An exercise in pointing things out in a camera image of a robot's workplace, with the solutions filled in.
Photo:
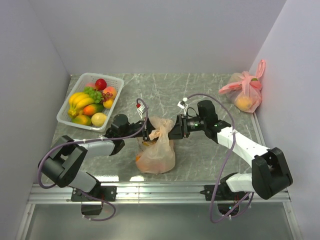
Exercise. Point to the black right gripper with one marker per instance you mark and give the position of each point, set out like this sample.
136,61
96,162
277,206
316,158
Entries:
180,129

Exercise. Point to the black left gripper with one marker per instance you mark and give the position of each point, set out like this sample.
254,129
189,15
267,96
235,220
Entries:
149,127

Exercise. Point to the translucent orange plastic bag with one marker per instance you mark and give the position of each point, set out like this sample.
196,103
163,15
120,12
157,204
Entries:
157,155

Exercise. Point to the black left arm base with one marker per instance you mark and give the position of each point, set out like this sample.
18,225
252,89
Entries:
92,202

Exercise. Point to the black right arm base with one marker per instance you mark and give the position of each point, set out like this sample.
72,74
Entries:
222,194

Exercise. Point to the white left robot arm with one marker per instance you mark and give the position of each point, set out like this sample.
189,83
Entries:
61,165

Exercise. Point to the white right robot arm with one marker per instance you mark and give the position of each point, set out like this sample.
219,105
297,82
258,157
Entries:
270,173

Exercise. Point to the fake small red grapes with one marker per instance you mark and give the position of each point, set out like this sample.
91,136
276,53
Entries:
107,95

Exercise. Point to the fake peach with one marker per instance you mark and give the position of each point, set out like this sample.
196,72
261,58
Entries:
112,90

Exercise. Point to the fake mango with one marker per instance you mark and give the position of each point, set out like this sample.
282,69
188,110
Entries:
92,109

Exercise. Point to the fake green grape bunch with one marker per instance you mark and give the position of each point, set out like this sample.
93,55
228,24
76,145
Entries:
93,93

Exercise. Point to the fake red apple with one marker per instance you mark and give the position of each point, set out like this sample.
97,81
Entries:
100,84

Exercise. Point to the fake yellow banana bunch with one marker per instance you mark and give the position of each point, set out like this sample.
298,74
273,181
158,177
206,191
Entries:
77,102

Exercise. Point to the pink tied fruit bag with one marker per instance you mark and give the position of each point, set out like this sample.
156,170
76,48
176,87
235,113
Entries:
244,89

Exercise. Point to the white plastic fruit basket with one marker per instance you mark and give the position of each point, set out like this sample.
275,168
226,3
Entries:
83,121

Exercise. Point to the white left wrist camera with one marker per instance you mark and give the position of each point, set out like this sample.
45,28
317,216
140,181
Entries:
141,109

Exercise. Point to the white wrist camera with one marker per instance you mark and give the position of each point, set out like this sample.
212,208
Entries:
182,104
141,109

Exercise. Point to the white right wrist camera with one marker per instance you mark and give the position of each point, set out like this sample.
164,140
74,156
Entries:
182,104

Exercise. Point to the aluminium table edge rail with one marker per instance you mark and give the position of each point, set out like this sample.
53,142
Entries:
144,193

